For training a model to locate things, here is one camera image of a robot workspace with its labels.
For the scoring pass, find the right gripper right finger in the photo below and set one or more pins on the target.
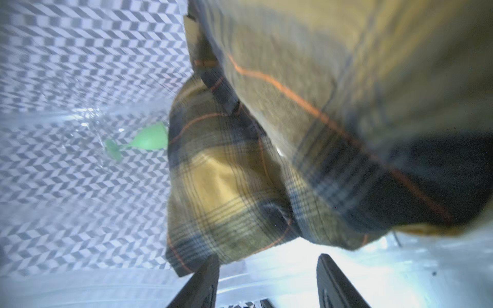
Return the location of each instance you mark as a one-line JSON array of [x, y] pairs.
[[334, 289]]

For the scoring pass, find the clear plastic vacuum bag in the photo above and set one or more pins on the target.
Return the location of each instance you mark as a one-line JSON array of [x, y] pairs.
[[79, 229]]

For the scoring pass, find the yellow plaid shirt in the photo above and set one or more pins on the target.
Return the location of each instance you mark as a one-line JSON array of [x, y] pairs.
[[333, 121]]

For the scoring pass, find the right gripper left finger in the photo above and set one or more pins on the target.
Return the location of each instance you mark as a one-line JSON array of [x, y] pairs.
[[201, 290]]

